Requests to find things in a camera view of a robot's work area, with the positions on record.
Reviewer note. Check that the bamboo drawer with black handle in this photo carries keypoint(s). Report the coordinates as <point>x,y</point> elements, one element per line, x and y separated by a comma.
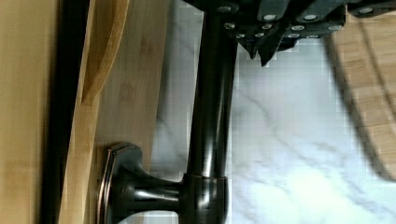
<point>106,175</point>

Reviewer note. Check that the bamboo cutting board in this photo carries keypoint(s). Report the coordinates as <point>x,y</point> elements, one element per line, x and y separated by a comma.
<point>362,56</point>

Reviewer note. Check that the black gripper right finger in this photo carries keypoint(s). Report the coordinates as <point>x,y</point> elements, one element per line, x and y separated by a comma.
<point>371,8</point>

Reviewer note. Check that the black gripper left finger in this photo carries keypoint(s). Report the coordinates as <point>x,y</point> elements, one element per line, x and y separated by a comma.
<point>265,27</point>

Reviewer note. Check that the bamboo drawer cabinet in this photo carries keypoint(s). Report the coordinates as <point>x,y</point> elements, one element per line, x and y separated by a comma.
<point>41,43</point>

